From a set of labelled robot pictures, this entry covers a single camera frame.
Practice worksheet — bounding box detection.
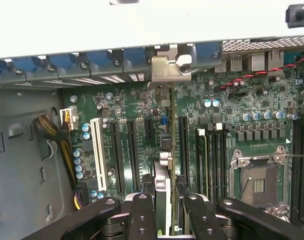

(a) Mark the long black expansion slot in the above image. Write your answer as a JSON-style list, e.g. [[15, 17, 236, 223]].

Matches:
[[126, 119, 142, 193], [178, 114, 190, 187], [109, 121, 125, 195]]

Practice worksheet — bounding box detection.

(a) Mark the CPU socket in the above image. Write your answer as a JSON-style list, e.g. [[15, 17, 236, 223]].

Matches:
[[230, 146, 292, 216]]

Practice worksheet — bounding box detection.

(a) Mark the white expansion slot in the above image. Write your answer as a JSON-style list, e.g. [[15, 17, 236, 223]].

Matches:
[[90, 117, 108, 192]]

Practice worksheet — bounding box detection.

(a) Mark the short black expansion slot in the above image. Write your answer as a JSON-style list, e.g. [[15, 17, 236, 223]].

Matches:
[[144, 118, 155, 141]]

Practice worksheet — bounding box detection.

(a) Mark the green motherboard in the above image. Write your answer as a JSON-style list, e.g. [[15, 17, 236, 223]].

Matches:
[[60, 49, 304, 226]]

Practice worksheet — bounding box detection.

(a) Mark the twin silver USB port block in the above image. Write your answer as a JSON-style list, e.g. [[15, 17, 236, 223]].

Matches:
[[215, 53, 243, 74]]

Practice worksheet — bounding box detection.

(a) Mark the silver network port block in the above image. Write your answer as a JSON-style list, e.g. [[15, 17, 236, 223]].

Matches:
[[250, 49, 285, 79]]

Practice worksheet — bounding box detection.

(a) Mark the open black PC case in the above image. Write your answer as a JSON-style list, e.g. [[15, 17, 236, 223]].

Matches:
[[0, 0, 304, 240]]

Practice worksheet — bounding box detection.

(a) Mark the yellow black power wire bundle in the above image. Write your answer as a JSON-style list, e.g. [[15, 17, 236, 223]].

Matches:
[[32, 106, 85, 211]]

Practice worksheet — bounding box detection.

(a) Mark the red black twisted wire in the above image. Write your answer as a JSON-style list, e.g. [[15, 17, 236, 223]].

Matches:
[[219, 56, 304, 91]]

